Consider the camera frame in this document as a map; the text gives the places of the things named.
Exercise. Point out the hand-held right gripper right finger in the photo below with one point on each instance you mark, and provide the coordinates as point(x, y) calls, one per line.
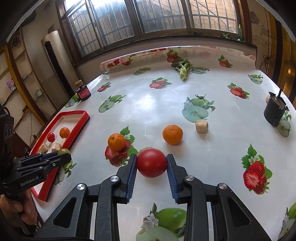
point(172, 178)

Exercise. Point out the green leafy vegetable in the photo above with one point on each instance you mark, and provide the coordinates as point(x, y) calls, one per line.
point(183, 69)

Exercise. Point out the person's left hand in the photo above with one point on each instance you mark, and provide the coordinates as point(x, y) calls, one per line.
point(20, 206)

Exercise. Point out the dark jar with cork lid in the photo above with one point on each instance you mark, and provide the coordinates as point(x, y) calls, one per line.
point(83, 93)

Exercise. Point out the small green fruit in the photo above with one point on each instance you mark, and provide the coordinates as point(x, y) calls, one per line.
point(64, 151)

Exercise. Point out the black container with stick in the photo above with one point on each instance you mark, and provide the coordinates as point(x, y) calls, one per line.
point(275, 111)

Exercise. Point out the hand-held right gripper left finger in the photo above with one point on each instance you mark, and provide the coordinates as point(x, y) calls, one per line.
point(131, 178)

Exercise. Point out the barred window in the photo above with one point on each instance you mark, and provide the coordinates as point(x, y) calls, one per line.
point(150, 18)

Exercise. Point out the green bottle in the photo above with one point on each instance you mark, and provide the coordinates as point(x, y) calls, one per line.
point(239, 32)

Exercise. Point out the orange tangerine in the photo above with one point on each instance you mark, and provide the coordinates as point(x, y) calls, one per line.
point(116, 141)
point(172, 134)
point(64, 132)

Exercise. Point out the red tomato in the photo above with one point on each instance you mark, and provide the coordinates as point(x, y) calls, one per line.
point(152, 165)
point(51, 136)

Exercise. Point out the fruit printed tablecloth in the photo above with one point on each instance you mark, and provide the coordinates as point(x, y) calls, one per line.
point(143, 111)

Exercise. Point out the wall shelf unit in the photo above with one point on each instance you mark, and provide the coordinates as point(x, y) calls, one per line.
point(25, 76)

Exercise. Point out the small green box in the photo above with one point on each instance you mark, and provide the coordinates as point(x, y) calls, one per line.
point(39, 93)

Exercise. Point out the purple plush toy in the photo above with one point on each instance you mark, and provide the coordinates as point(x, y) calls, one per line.
point(10, 85)

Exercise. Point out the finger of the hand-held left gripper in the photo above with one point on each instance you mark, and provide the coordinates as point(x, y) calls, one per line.
point(49, 156)
point(60, 162)

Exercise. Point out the tall standing air conditioner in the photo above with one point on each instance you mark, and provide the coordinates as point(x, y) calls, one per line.
point(57, 62)

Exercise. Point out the red rimmed white tray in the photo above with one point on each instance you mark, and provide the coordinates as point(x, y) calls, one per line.
point(74, 121)

